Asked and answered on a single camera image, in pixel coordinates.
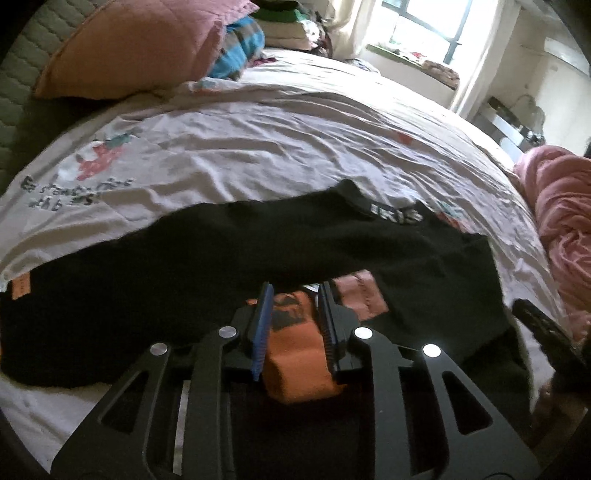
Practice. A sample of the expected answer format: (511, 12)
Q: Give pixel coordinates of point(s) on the window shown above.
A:
(425, 27)

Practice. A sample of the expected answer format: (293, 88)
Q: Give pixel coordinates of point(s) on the stack of folded clothes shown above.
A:
(291, 27)

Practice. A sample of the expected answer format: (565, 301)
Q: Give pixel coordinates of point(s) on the blue plaid cloth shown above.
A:
(240, 46)

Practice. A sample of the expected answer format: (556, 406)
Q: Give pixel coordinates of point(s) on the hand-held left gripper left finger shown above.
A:
(261, 332)

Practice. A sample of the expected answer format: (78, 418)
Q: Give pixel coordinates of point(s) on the pink blanket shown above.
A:
(558, 207)

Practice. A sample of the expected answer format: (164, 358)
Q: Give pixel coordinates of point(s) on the white desk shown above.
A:
(503, 129)

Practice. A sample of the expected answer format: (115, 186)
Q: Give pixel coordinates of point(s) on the cream curtain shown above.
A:
(360, 27)
(480, 55)

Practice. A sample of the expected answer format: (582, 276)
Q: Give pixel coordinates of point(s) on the black garment with orange trim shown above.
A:
(231, 258)

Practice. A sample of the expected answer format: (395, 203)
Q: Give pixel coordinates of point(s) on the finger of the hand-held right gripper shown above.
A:
(545, 330)

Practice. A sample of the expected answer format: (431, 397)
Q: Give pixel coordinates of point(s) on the brown patterned cloth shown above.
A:
(441, 74)

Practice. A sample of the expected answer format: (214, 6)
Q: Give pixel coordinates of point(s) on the green quilted headboard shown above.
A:
(23, 92)

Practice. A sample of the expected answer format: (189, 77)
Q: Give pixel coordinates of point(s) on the pink quilted pillow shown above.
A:
(138, 41)

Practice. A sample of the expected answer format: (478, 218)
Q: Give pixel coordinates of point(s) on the strawberry print bed sheet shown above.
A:
(277, 138)

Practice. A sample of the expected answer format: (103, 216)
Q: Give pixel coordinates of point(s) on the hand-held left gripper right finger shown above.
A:
(328, 334)

